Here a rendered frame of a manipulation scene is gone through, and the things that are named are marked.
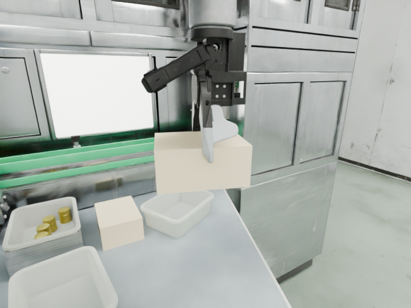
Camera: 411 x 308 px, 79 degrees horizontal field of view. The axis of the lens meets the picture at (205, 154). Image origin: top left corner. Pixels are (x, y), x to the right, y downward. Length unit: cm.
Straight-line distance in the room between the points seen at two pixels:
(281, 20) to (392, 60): 271
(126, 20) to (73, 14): 20
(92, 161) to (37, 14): 56
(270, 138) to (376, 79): 274
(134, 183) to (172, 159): 67
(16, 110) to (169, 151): 82
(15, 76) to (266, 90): 94
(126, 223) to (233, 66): 55
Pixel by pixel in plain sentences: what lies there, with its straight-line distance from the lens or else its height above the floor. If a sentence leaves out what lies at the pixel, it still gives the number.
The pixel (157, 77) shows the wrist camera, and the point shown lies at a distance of 40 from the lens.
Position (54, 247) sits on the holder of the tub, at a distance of 80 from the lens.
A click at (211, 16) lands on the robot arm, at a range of 41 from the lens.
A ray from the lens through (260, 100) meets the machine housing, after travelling 108.
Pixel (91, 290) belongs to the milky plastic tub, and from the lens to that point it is 72.
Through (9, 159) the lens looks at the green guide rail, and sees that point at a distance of 108.
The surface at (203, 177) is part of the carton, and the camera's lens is 41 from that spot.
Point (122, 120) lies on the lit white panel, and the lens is 116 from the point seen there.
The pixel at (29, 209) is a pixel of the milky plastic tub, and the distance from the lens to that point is 97.
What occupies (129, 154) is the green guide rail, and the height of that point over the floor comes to 93.
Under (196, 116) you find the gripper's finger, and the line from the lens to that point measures 48.
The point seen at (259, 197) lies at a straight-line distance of 122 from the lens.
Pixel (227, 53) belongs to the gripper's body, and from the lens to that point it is 44.
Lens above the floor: 124
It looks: 18 degrees down
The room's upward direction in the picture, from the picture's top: straight up
